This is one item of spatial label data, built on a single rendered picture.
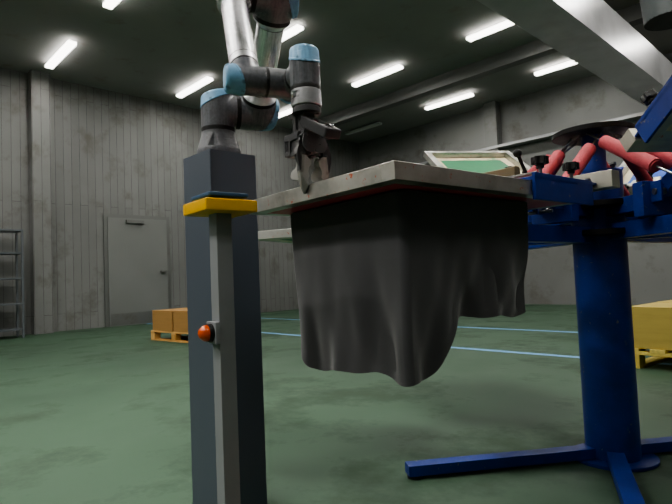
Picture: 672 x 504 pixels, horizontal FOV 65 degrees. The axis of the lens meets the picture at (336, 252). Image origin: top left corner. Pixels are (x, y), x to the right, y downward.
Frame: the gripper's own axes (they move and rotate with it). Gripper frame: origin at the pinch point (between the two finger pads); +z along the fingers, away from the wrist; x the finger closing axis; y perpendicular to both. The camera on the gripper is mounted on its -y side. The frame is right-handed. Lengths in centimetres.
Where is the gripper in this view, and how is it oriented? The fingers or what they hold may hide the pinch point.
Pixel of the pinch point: (314, 188)
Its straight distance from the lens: 128.4
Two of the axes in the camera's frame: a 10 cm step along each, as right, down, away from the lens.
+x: -7.8, 0.0, -6.2
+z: 0.4, 10.0, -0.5
